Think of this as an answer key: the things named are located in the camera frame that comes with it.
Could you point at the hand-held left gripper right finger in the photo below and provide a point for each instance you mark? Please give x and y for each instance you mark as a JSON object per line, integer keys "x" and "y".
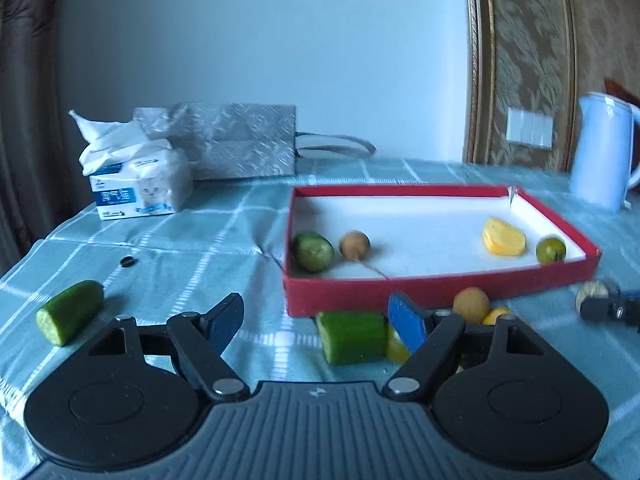
{"x": 407, "y": 325}

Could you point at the round-ended green cucumber piece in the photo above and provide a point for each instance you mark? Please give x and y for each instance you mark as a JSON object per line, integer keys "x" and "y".
{"x": 311, "y": 252}

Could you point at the red cardboard box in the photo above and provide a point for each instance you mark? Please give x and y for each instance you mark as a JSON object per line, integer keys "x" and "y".
{"x": 425, "y": 230}

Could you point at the teal checked tablecloth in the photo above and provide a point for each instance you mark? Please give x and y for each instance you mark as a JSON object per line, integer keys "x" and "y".
{"x": 200, "y": 250}

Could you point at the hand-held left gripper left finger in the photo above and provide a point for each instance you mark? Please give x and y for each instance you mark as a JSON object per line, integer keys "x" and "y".
{"x": 222, "y": 322}

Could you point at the white electric kettle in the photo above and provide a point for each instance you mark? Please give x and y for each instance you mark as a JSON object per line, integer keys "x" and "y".
{"x": 600, "y": 155}

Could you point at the short green cucumber piece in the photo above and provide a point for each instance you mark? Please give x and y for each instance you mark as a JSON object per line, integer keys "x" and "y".
{"x": 350, "y": 337}

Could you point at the brown patterned curtain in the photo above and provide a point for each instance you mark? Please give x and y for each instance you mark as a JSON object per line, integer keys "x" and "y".
{"x": 25, "y": 110}

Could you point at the gold patterned wall panel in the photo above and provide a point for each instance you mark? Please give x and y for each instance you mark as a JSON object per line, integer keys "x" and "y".
{"x": 530, "y": 35}

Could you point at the small yellow fruit piece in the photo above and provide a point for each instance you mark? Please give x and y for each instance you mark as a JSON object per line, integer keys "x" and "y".
{"x": 495, "y": 316}

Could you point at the white wall switch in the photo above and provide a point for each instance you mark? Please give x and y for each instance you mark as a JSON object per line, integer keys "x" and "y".
{"x": 529, "y": 127}

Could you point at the yellow fruit wedge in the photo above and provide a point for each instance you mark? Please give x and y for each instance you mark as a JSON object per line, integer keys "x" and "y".
{"x": 502, "y": 239}

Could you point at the long green cucumber piece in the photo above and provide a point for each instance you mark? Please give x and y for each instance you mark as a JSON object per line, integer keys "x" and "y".
{"x": 70, "y": 312}

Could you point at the grey patterned tote bag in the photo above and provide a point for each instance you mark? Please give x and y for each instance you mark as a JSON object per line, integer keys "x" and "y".
{"x": 235, "y": 140}

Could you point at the purple sugarcane piece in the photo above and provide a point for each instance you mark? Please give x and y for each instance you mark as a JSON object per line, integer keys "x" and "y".
{"x": 592, "y": 291}

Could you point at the brown longan with twig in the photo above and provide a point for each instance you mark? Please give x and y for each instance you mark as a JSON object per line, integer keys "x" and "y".
{"x": 355, "y": 244}

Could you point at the round green fruit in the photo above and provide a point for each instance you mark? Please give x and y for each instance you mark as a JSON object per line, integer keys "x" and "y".
{"x": 392, "y": 352}
{"x": 550, "y": 251}

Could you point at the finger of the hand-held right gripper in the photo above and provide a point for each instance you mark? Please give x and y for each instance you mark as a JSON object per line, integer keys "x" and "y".
{"x": 617, "y": 308}

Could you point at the white tissue pack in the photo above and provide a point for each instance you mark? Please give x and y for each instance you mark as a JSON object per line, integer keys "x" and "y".
{"x": 145, "y": 190}

